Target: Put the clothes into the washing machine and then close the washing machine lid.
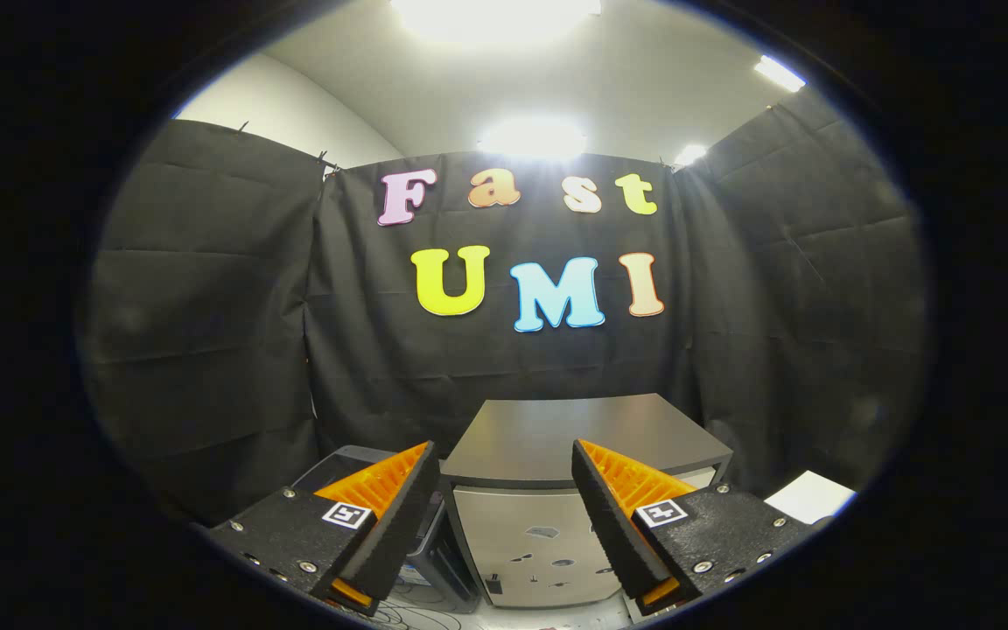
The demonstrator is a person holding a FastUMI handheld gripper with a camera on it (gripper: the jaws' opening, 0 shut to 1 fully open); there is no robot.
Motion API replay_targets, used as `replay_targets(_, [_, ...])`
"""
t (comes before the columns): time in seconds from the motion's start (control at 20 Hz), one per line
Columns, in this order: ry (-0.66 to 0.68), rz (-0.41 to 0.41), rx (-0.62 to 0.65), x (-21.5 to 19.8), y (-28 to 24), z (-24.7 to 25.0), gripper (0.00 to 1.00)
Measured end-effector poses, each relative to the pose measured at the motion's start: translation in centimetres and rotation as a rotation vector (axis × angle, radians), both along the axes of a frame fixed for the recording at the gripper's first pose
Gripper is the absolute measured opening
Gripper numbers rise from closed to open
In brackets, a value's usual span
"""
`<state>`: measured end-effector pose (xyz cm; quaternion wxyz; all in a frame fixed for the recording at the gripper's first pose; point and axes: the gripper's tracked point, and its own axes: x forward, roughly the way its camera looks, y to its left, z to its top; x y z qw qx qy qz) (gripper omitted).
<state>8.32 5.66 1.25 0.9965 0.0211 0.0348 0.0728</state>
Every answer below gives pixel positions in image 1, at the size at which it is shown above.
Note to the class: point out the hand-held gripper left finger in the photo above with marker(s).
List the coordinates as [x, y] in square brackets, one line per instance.
[399, 516]

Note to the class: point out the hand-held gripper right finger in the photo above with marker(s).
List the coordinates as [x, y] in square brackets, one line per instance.
[613, 516]

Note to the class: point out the grey washing machine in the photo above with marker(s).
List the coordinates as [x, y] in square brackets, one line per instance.
[451, 569]

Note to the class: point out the beige cabinet with dark top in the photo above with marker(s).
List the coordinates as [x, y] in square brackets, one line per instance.
[556, 437]

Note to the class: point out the white flat sheet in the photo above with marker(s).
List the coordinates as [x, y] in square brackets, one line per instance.
[810, 497]

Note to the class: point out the black backdrop cloth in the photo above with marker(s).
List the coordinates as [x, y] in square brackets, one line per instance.
[206, 306]

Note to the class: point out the small ceiling light panel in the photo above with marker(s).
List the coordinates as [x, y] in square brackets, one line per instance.
[689, 155]

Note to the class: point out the large ceiling light panel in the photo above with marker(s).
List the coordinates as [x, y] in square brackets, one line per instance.
[495, 17]

